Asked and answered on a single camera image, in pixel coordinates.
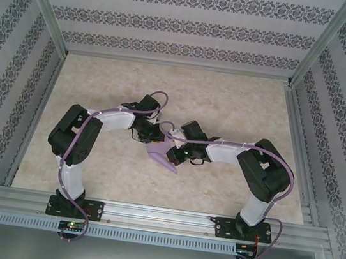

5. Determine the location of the thin aluminium cross rail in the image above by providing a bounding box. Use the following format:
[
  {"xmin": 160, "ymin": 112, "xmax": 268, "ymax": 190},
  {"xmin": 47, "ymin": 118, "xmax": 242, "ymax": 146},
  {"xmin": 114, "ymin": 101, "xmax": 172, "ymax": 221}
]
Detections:
[{"xmin": 66, "ymin": 46, "xmax": 292, "ymax": 85}]

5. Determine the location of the aluminium side rail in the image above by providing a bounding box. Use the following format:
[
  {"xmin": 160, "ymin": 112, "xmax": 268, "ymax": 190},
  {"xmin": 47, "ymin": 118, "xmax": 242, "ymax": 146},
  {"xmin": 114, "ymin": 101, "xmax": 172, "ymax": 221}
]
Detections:
[
  {"xmin": 2, "ymin": 47, "xmax": 70, "ymax": 193},
  {"xmin": 268, "ymin": 85, "xmax": 338, "ymax": 228}
]

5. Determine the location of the aluminium frame post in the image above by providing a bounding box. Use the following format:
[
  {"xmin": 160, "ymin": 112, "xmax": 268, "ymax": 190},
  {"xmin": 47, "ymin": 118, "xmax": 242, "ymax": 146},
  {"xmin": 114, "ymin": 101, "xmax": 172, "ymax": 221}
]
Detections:
[
  {"xmin": 283, "ymin": 0, "xmax": 346, "ymax": 95},
  {"xmin": 5, "ymin": 0, "xmax": 78, "ymax": 59}
]

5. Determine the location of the purple cable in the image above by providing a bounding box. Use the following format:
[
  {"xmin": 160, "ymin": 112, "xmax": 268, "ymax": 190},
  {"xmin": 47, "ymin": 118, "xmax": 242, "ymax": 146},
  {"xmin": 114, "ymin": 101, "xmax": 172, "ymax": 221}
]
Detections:
[
  {"xmin": 142, "ymin": 120, "xmax": 301, "ymax": 259},
  {"xmin": 47, "ymin": 78, "xmax": 170, "ymax": 255}
]

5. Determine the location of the slotted grey cable duct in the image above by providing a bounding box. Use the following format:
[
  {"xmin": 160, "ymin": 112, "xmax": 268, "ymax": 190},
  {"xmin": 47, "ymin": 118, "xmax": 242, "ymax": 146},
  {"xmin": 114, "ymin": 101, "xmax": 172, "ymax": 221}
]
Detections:
[{"xmin": 0, "ymin": 211, "xmax": 240, "ymax": 257}]

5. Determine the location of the small circuit board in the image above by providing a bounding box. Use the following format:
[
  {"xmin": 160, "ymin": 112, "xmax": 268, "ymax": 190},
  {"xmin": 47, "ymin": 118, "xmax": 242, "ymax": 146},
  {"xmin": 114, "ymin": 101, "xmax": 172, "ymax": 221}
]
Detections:
[
  {"xmin": 58, "ymin": 219, "xmax": 86, "ymax": 233},
  {"xmin": 236, "ymin": 242, "xmax": 259, "ymax": 256}
]

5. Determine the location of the long aluminium base rail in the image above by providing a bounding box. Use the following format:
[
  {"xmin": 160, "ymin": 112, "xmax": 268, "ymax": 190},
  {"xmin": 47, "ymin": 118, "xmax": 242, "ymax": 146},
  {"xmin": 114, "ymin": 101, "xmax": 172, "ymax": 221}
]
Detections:
[{"xmin": 0, "ymin": 184, "xmax": 335, "ymax": 255}]

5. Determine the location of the purple cloth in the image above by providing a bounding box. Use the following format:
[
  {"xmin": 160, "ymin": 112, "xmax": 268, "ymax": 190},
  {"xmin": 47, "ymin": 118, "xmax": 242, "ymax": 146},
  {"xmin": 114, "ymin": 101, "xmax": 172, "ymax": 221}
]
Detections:
[{"xmin": 142, "ymin": 120, "xmax": 186, "ymax": 174}]

